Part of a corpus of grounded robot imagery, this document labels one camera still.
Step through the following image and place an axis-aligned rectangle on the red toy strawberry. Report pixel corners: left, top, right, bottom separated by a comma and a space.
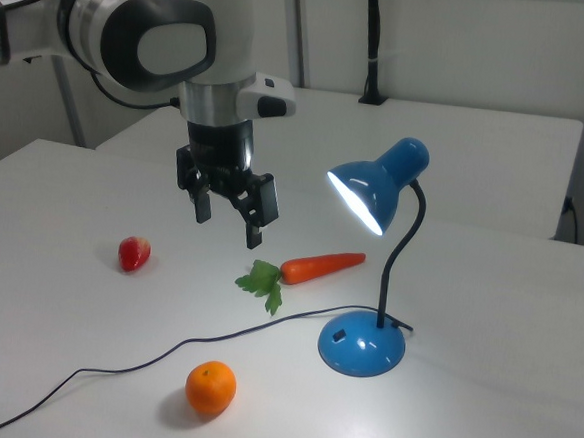
116, 234, 154, 275

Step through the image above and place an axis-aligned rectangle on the orange tangerine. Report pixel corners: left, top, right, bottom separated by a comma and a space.
182, 357, 240, 418

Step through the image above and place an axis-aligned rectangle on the thin black lamp cable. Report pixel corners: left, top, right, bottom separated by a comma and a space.
0, 281, 416, 438

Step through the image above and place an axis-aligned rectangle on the grey metal wall post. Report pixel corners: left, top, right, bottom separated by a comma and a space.
284, 0, 317, 89
44, 54, 95, 149

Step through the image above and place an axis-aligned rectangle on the orange toy carrot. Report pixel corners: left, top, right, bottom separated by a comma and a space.
232, 243, 368, 325

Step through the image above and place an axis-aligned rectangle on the black wall plug cable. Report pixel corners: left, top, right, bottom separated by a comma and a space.
560, 194, 582, 246

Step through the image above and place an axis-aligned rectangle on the white background table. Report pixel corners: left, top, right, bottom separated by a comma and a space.
90, 68, 584, 244

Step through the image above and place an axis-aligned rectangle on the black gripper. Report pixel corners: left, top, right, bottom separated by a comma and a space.
169, 115, 287, 252

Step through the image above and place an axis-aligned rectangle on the blue desk lamp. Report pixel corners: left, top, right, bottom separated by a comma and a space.
312, 130, 433, 382

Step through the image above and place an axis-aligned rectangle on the black clamped pole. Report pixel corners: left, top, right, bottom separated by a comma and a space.
356, 0, 396, 107

